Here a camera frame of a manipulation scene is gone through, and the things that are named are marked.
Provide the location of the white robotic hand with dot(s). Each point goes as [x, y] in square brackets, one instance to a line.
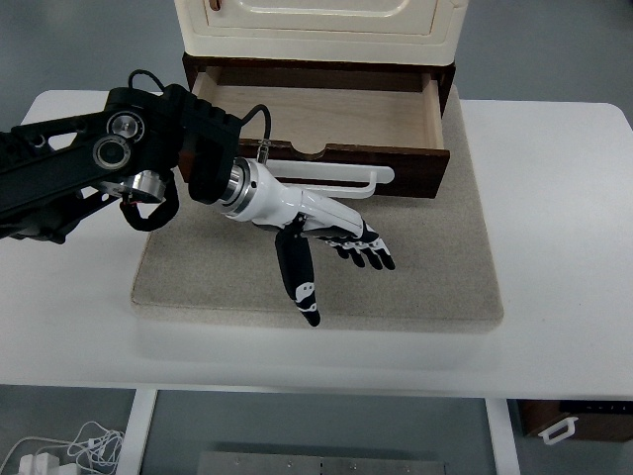
[254, 195]

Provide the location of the dark wooden drawer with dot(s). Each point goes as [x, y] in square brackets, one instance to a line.
[416, 152]

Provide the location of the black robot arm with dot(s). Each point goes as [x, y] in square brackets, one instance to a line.
[56, 173]

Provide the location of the dark wooden cabinet base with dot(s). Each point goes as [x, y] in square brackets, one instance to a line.
[445, 79]

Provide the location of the cream upper cabinet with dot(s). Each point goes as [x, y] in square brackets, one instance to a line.
[401, 32]

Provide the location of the spare brown drawer box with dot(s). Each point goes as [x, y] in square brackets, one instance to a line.
[555, 420]

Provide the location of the white table leg right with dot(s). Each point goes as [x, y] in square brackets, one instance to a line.
[502, 438]

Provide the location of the white table leg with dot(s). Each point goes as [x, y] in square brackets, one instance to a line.
[136, 434]
[502, 438]

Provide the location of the white table leg left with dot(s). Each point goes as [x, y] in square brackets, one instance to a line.
[136, 434]

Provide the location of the white power adapter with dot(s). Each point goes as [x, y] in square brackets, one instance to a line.
[38, 464]

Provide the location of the white spare drawer handle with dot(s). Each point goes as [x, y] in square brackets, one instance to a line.
[558, 431]

